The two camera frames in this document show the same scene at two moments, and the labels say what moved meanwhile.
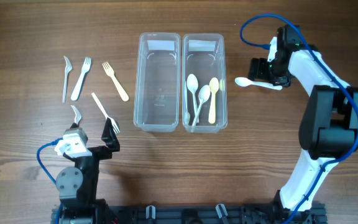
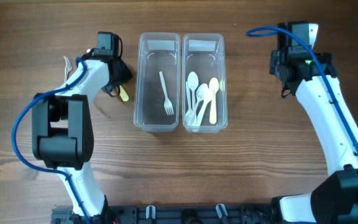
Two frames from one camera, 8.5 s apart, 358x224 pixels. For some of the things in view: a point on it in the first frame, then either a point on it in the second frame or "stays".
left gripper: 96,152 -> 120,74
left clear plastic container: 157,83 stays
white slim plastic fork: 115,126 -> 168,105
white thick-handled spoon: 244,82 -> 208,95
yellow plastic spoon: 214,84 stays
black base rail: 210,214 stays
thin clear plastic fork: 69,68 stays
